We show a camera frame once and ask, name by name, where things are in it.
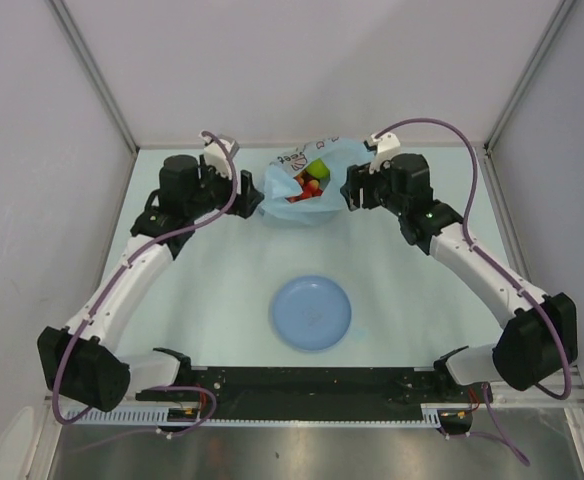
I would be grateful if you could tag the right slotted cable duct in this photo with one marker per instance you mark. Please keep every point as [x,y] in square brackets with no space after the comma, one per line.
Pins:
[450,413]

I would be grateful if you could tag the light blue plastic bag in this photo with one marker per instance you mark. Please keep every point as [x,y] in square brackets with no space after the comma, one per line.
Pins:
[278,182]

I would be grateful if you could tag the blue plastic plate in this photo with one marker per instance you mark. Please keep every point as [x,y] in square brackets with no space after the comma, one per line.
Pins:
[311,313]

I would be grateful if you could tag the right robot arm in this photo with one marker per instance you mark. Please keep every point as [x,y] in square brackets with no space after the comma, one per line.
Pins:
[539,331]

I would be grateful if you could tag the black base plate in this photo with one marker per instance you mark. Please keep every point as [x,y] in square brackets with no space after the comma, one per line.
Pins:
[353,394]

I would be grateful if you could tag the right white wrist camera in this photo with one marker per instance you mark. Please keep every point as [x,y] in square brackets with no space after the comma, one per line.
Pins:
[384,147]

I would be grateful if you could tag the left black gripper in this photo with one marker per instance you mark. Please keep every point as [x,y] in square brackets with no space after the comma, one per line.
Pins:
[247,201]

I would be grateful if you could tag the small red fake fruits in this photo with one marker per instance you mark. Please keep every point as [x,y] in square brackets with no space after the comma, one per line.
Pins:
[310,185]

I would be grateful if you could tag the white slotted cable duct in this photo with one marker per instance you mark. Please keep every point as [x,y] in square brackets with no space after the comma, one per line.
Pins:
[164,416]

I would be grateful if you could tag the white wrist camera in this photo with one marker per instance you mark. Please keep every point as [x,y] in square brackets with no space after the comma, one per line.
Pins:
[218,152]
[384,147]

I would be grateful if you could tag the green fake apple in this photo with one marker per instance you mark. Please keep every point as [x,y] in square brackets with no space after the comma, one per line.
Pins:
[318,170]

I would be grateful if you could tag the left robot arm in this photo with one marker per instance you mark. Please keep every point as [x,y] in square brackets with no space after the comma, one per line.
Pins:
[79,360]

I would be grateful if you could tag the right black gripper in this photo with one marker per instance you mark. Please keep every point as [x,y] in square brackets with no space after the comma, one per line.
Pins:
[357,178]

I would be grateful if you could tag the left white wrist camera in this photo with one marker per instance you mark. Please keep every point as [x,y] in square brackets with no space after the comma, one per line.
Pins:
[218,152]

